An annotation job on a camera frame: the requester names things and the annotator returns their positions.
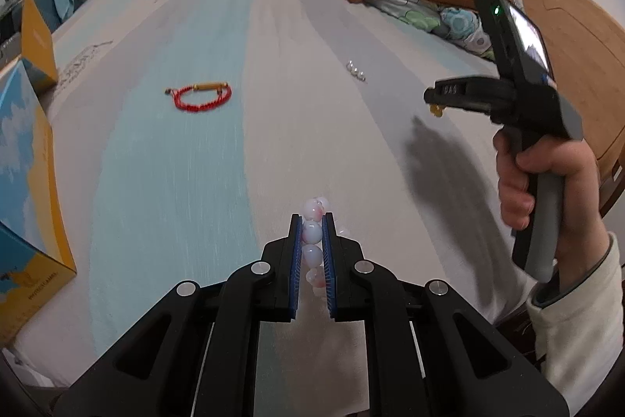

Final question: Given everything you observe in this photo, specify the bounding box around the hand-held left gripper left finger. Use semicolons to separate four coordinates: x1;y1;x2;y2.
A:
68;213;301;417

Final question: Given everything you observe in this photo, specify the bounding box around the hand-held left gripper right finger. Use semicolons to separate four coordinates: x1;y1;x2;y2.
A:
322;212;570;417

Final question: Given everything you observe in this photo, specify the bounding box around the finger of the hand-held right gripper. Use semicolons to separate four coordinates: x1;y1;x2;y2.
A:
424;76;509;114

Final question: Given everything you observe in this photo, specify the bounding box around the pink bead bracelet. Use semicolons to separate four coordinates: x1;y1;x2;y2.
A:
300;197;350;298

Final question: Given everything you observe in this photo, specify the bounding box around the blue yellow cardboard box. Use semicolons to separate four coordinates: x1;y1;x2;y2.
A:
0;0;78;349

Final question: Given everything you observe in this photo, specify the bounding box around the person's right hand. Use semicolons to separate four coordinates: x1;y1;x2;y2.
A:
493;126;610;277

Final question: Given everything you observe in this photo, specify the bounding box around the floral light pillow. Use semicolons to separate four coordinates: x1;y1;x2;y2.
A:
364;0;525;63

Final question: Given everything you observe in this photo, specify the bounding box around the wooden headboard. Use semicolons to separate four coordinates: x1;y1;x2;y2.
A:
515;0;625;222

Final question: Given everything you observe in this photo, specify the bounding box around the striped bed sheet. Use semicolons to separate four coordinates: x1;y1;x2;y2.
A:
10;0;552;417

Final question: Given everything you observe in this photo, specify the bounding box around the dark wooden bed rail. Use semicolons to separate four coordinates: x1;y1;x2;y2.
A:
598;138;625;222

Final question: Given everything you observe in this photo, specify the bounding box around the red string bracelet gold tube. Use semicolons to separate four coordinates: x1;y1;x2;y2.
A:
165;81;234;114

